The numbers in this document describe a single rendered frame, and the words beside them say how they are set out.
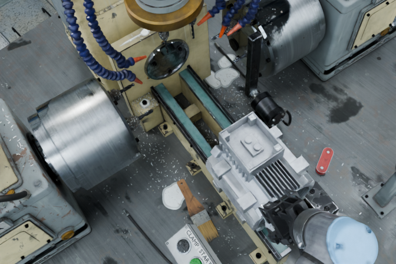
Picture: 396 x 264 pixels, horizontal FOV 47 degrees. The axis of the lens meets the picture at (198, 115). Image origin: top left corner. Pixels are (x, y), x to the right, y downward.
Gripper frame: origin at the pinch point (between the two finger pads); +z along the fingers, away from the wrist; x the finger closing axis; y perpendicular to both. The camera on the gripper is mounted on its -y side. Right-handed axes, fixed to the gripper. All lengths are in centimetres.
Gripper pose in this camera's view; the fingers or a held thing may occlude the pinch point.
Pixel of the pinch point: (273, 221)
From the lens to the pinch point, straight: 104.6
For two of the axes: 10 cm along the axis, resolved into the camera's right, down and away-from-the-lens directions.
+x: -8.3, 5.1, -2.3
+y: -5.1, -8.6, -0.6
